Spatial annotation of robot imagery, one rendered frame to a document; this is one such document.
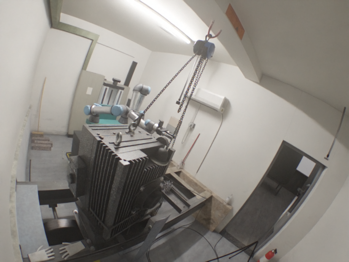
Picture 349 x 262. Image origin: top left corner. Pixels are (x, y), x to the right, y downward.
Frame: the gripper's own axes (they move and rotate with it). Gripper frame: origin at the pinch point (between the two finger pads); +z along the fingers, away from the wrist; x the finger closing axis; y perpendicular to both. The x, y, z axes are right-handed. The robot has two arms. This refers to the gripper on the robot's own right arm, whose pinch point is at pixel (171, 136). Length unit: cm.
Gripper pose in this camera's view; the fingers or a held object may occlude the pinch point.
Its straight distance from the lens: 139.7
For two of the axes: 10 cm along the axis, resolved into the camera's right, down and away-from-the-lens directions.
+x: -4.1, 1.0, -9.1
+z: 8.2, 4.7, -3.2
